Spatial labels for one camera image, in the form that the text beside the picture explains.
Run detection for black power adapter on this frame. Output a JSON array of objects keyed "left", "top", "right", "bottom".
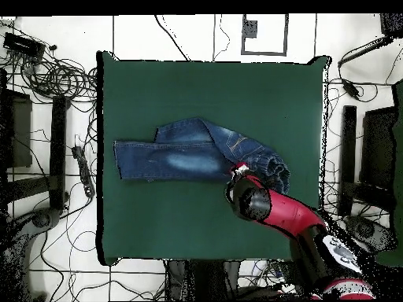
[{"left": 341, "top": 78, "right": 361, "bottom": 100}]

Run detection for black power strip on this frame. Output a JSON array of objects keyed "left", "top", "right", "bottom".
[{"left": 71, "top": 145, "right": 96, "bottom": 198}]

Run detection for black corner box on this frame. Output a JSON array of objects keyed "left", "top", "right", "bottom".
[{"left": 379, "top": 13, "right": 403, "bottom": 37}]

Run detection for dark green table cloth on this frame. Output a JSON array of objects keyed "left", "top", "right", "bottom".
[{"left": 95, "top": 50, "right": 331, "bottom": 265}]

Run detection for grey rectangular frame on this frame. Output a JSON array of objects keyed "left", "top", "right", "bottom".
[{"left": 241, "top": 13, "right": 289, "bottom": 57}]

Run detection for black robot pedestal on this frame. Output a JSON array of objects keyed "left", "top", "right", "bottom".
[{"left": 165, "top": 259, "right": 241, "bottom": 301}]

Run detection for black rod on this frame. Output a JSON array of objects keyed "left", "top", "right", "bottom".
[{"left": 337, "top": 35, "right": 396, "bottom": 68}]

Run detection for black stand bar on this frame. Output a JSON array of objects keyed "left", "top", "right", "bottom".
[
  {"left": 48, "top": 94, "right": 68, "bottom": 211},
  {"left": 337, "top": 105, "right": 358, "bottom": 217}
]

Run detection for black flat device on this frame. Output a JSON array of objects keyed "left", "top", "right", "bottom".
[{"left": 278, "top": 260, "right": 297, "bottom": 285}]

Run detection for dark flat panel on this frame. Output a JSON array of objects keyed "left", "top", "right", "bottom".
[
  {"left": 0, "top": 89, "right": 33, "bottom": 169},
  {"left": 359, "top": 105, "right": 398, "bottom": 191}
]

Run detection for black electronics box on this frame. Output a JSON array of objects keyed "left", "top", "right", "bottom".
[{"left": 2, "top": 31, "right": 46, "bottom": 61}]

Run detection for blue denim jeans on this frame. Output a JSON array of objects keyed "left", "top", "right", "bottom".
[{"left": 113, "top": 116, "right": 291, "bottom": 196}]

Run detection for long black cable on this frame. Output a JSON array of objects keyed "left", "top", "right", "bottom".
[{"left": 153, "top": 13, "right": 192, "bottom": 62}]

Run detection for grey square plate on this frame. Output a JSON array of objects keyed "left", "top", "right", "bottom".
[{"left": 242, "top": 19, "right": 259, "bottom": 39}]

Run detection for grey stand base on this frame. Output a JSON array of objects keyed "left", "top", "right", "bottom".
[
  {"left": 343, "top": 215, "right": 398, "bottom": 252},
  {"left": 31, "top": 208, "right": 61, "bottom": 230}
]

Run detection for tangled black cable coil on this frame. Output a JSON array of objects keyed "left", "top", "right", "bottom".
[{"left": 18, "top": 51, "right": 98, "bottom": 105}]

